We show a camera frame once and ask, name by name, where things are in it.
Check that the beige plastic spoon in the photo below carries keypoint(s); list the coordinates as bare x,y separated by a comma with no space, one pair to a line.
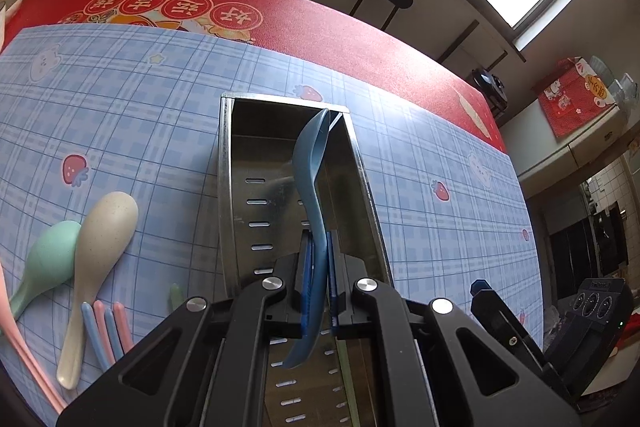
103,237

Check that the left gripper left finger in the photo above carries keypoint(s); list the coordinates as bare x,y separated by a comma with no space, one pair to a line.
204,365

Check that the green plastic spoon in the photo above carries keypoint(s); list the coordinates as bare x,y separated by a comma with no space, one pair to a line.
50,262

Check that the blue chopstick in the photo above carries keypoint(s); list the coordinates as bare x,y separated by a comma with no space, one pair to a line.
94,336

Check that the red printed tablecloth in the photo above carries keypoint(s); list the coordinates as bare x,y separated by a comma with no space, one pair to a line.
300,28

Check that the black object on floor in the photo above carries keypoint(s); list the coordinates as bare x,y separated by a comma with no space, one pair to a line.
493,90

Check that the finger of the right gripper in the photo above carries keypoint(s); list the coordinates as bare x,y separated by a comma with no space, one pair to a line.
500,322

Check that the red cloth on refrigerator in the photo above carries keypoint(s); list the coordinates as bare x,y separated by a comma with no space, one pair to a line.
572,95

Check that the blue plaid placemat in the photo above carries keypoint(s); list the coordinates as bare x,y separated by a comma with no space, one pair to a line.
88,110

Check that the white refrigerator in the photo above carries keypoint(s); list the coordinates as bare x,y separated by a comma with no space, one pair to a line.
540,160

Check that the blue plastic spoon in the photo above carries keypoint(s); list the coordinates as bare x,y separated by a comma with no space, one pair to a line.
307,158

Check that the pink plastic spoon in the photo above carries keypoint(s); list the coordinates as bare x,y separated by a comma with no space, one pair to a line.
10,330

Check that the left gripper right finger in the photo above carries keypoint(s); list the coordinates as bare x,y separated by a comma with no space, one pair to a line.
433,365

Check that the green chopstick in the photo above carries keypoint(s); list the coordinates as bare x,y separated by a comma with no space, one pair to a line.
342,353
176,296

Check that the pink chopstick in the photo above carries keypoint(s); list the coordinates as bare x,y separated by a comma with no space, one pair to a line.
122,325
107,328

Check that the stainless steel utensil tray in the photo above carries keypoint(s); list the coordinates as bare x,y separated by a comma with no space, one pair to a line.
262,219

